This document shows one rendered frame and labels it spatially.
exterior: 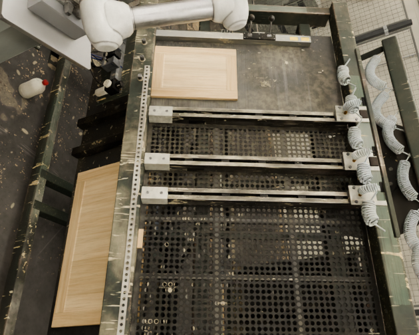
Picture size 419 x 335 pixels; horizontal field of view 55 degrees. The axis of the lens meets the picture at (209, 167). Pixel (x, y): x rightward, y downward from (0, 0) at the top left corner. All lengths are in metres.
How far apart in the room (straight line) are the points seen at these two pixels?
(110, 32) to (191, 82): 0.66
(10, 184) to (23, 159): 0.19
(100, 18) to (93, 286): 1.31
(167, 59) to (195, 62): 0.17
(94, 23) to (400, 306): 1.77
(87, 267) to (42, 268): 0.45
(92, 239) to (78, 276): 0.20
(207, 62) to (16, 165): 1.30
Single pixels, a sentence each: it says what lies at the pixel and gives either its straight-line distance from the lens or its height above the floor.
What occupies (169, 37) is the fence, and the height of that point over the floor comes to 0.97.
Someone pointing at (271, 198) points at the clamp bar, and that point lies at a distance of 1.96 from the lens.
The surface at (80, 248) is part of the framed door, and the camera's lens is 2.38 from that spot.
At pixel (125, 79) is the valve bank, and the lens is 2.36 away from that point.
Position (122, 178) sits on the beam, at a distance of 2.01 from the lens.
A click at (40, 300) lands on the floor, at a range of 2.68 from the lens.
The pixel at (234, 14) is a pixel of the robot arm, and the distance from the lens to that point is 1.96.
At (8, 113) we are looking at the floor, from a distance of 2.75.
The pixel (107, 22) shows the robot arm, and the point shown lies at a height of 1.06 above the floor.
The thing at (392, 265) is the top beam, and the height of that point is 1.91.
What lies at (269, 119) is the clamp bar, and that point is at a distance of 2.18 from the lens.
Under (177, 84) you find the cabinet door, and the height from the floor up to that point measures 1.01.
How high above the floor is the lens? 2.04
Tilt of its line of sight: 25 degrees down
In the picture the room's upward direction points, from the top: 76 degrees clockwise
